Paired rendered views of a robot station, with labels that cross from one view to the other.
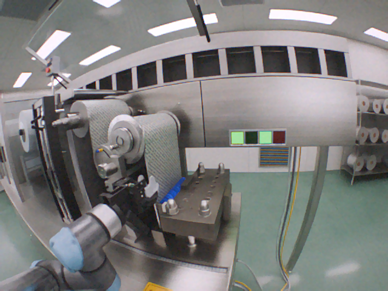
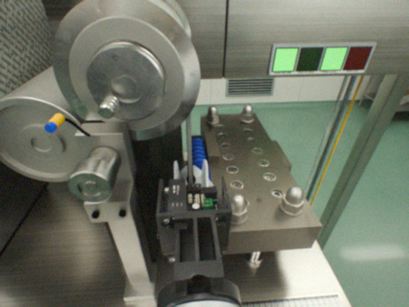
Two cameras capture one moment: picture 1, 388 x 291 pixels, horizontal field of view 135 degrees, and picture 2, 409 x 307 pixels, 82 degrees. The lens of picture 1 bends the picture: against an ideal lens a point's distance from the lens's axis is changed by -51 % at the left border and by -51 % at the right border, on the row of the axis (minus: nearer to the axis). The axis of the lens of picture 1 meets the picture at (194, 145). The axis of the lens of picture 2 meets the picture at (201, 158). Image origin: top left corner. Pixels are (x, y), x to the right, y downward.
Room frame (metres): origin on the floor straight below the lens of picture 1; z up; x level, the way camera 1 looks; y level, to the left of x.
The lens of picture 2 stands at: (0.19, 0.23, 1.33)
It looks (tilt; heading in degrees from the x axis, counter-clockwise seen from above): 36 degrees down; 337
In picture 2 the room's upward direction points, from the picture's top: straight up
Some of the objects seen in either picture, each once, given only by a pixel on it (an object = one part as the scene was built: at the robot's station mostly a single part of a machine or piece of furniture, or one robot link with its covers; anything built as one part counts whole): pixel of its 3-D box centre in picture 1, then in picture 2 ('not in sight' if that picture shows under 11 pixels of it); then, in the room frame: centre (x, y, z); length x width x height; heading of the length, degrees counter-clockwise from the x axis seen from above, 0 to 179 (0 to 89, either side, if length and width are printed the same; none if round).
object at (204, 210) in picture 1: (204, 207); (293, 198); (0.38, -0.01, 1.05); 0.04 x 0.04 x 0.04
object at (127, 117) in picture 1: (125, 139); (129, 79); (0.45, 0.20, 1.25); 0.15 x 0.01 x 0.15; 72
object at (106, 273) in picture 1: (93, 273); not in sight; (0.17, 0.24, 1.01); 0.11 x 0.08 x 0.11; 113
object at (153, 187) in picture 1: (152, 185); (203, 177); (0.42, 0.13, 1.11); 0.09 x 0.03 x 0.06; 161
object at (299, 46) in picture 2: (258, 137); (321, 58); (0.64, -0.27, 1.18); 0.25 x 0.01 x 0.07; 72
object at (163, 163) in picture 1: (167, 170); (188, 133); (0.55, 0.10, 1.11); 0.23 x 0.01 x 0.18; 162
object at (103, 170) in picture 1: (103, 170); (93, 181); (0.39, 0.26, 1.18); 0.04 x 0.02 x 0.04; 72
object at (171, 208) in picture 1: (171, 205); (237, 206); (0.40, 0.08, 1.05); 0.04 x 0.04 x 0.04
